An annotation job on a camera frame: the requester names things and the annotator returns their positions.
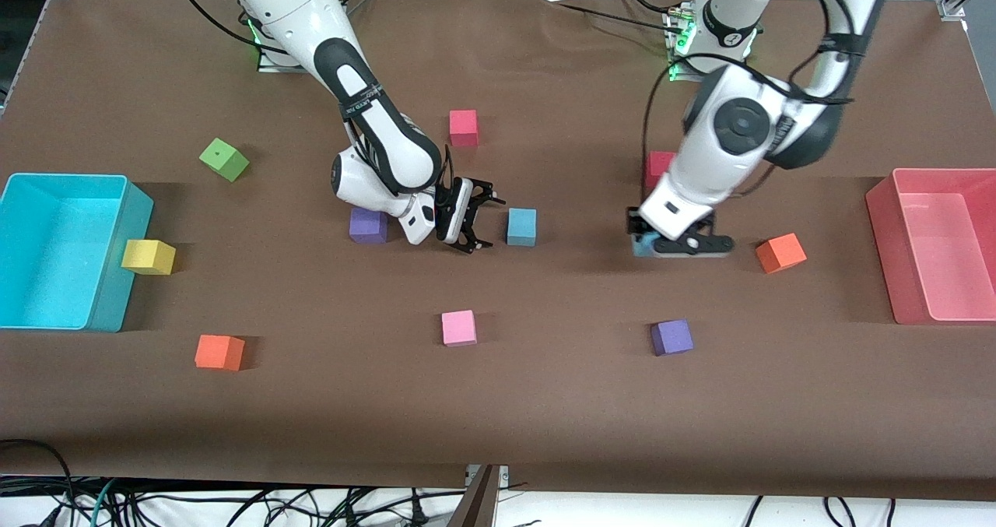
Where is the black looped floor cable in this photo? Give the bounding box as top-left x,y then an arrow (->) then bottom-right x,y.
0,439 -> 76,527

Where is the yellow foam block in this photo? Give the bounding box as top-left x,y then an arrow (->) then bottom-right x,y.
121,239 -> 177,276

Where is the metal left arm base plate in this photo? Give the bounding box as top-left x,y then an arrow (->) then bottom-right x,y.
668,58 -> 707,85

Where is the green foam block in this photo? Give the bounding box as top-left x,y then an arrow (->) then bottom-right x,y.
198,138 -> 251,183

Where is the teal floor cable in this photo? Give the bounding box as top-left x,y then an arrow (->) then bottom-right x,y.
87,478 -> 119,527

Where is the pink plastic bin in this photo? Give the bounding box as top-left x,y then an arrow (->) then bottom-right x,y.
865,167 -> 996,326

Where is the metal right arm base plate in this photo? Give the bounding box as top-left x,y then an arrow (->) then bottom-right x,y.
257,44 -> 306,74

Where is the purple foam block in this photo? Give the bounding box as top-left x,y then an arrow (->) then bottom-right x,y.
651,319 -> 695,357
349,207 -> 388,245

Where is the dark metal bar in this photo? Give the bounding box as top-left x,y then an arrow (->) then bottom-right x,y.
447,465 -> 500,527

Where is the red foam block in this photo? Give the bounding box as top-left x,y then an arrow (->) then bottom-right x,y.
449,109 -> 479,149
644,151 -> 676,193

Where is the cyan plastic bin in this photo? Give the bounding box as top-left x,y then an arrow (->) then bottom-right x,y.
0,172 -> 154,333

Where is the pink foam block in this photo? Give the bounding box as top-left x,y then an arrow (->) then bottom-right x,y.
441,310 -> 478,348

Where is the orange foam block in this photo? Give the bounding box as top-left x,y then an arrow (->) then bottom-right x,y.
755,233 -> 808,275
195,335 -> 246,372

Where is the brown table cloth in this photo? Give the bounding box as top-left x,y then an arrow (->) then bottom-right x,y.
0,0 -> 996,503

